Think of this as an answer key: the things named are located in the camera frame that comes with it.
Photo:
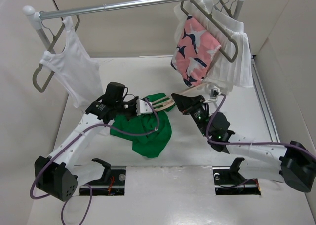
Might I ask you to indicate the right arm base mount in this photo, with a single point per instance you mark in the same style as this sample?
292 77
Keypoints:
228 180

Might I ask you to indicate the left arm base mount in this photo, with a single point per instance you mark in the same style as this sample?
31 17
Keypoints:
111 180

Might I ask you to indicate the beige wooden hanger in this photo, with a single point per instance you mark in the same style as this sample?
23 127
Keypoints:
167 101

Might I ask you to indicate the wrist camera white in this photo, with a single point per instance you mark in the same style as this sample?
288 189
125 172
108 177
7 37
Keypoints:
143 107
213 94

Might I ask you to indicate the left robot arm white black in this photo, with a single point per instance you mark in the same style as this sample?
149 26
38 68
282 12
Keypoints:
58 174

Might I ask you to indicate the aluminium frame rail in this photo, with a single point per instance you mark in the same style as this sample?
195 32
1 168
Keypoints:
263 103

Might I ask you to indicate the white tank top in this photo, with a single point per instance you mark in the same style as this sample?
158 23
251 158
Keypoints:
80 77

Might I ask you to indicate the white pleated skirt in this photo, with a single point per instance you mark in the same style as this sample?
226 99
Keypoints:
231 67

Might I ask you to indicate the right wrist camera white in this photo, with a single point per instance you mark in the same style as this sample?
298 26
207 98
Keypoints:
213 94

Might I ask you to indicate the silver clothes rail bar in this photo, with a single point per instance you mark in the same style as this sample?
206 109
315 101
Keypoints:
43 15

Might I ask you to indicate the right white rack post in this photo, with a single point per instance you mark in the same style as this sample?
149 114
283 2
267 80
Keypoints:
238 8

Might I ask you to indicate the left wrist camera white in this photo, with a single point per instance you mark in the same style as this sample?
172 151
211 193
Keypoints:
143 107

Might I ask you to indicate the grey hanger left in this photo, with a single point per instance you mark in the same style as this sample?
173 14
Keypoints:
53 61

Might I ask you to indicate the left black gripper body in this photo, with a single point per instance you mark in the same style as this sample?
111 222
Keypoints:
127 108

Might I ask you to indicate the pink patterned shorts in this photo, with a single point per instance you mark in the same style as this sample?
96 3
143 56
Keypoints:
194 52

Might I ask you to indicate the white rack post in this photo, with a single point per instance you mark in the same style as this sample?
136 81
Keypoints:
34 19
238 8

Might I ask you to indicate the left white rack post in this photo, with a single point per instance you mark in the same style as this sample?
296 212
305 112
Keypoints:
34 19

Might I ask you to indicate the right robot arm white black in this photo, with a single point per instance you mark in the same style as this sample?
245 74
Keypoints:
289 163

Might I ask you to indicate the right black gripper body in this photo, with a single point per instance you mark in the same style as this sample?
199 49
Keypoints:
199 115

